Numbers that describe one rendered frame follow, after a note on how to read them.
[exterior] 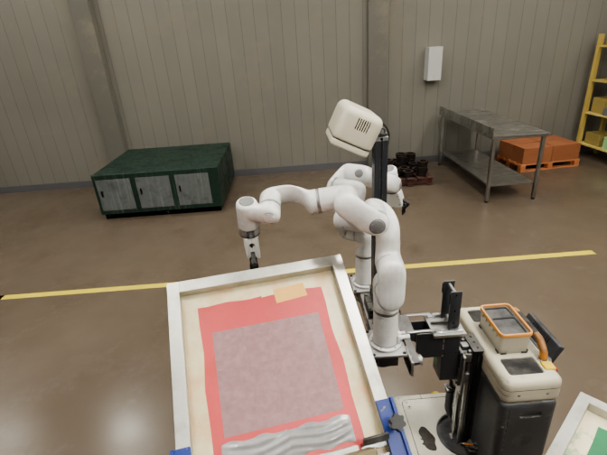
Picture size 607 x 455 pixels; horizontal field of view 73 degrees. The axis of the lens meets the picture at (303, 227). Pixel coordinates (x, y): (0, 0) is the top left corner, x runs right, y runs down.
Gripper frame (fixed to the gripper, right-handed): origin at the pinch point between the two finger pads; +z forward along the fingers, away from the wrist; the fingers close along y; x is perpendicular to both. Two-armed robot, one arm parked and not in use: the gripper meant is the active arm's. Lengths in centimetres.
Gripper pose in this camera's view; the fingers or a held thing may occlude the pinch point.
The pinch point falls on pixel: (252, 261)
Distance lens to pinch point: 157.0
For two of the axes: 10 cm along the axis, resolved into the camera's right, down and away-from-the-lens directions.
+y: -2.4, -6.4, 7.3
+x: -9.7, 1.5, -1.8
